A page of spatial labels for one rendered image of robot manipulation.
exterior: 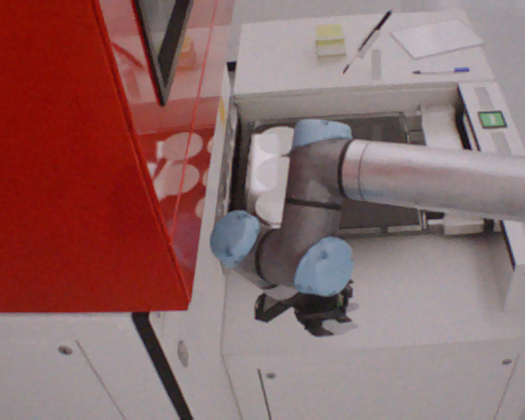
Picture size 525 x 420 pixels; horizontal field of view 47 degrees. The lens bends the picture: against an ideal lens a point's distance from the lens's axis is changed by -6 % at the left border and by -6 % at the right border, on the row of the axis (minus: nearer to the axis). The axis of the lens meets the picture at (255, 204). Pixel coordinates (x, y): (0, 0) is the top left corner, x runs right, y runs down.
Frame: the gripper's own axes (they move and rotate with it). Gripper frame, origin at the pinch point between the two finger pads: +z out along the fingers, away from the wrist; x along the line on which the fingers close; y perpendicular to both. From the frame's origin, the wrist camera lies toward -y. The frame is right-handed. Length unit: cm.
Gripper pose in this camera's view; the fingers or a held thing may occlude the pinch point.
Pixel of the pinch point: (340, 326)
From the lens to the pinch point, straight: 113.9
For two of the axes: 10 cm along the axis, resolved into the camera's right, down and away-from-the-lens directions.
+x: 1.1, -8.4, 5.3
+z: 5.8, 4.9, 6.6
